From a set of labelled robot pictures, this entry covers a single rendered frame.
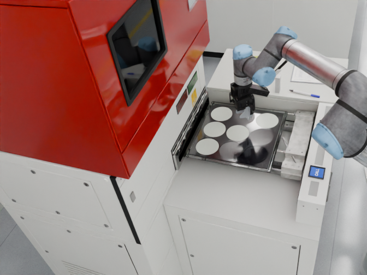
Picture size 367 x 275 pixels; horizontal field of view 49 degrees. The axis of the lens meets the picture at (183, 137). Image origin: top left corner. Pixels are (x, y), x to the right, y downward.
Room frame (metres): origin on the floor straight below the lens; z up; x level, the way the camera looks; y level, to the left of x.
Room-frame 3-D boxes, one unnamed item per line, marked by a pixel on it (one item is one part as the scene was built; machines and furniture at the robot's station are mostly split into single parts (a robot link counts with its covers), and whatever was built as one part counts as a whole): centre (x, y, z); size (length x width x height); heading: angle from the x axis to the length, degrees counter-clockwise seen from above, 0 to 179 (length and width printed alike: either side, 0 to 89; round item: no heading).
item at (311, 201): (1.04, -0.53, 0.89); 0.55 x 0.09 x 0.14; 152
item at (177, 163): (1.36, -0.05, 0.89); 0.44 x 0.02 x 0.10; 152
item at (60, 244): (1.37, 0.35, 0.41); 0.82 x 0.71 x 0.82; 152
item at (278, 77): (1.44, -0.45, 1.03); 0.06 x 0.04 x 0.13; 62
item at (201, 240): (1.30, -0.37, 0.41); 0.97 x 0.64 x 0.82; 152
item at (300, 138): (1.16, -0.48, 0.87); 0.36 x 0.08 x 0.03; 152
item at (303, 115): (1.31, -0.56, 0.89); 0.08 x 0.03 x 0.03; 62
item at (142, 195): (1.21, 0.05, 1.02); 0.82 x 0.03 x 0.40; 152
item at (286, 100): (1.57, -0.51, 0.89); 0.62 x 0.35 x 0.14; 62
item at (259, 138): (1.28, -0.24, 0.90); 0.34 x 0.34 x 0.01; 62
